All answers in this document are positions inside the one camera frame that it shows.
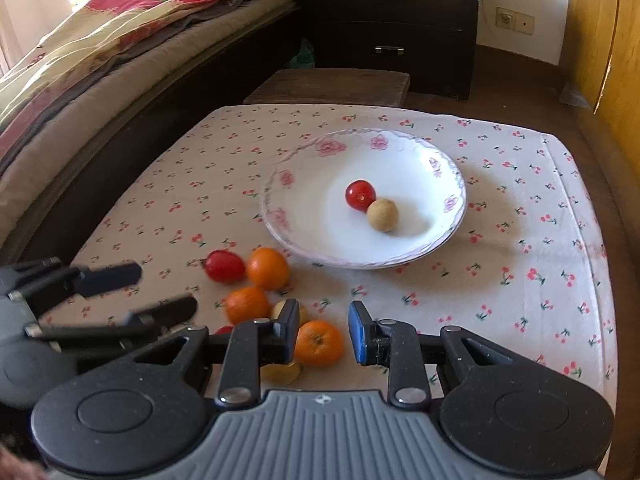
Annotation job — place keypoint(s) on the wooden wardrobe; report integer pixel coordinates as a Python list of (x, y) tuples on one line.
[(600, 57)]

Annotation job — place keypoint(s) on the wall power outlet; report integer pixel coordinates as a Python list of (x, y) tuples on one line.
[(515, 21)]

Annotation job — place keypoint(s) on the orange mandarin with stem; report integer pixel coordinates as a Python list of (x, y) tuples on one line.
[(318, 344)]

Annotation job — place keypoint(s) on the cherry print tablecloth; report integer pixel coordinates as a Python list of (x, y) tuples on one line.
[(527, 267)]

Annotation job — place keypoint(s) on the dark wooden stool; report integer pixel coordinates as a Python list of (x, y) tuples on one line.
[(347, 86)]

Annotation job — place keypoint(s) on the floral red yellow quilt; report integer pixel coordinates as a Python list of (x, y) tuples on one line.
[(79, 46)]

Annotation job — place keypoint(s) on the tan longan fruit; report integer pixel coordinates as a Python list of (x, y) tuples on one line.
[(303, 314), (280, 374), (383, 215)]

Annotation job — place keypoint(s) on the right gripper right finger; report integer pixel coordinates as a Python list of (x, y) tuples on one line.
[(396, 346)]

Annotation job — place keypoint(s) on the white floral ceramic plate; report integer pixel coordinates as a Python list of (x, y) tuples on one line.
[(304, 208)]

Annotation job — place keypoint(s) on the bed with beige mattress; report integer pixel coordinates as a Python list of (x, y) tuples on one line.
[(69, 130)]

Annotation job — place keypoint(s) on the dark wooden nightstand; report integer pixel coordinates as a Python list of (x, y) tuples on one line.
[(433, 41)]

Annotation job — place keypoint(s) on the red cherry tomato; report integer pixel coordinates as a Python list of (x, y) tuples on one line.
[(224, 330), (359, 195), (224, 267)]

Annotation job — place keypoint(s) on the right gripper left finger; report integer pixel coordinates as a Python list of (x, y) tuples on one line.
[(252, 345)]

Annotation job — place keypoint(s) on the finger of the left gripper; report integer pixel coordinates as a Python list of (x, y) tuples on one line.
[(146, 324), (49, 281)]

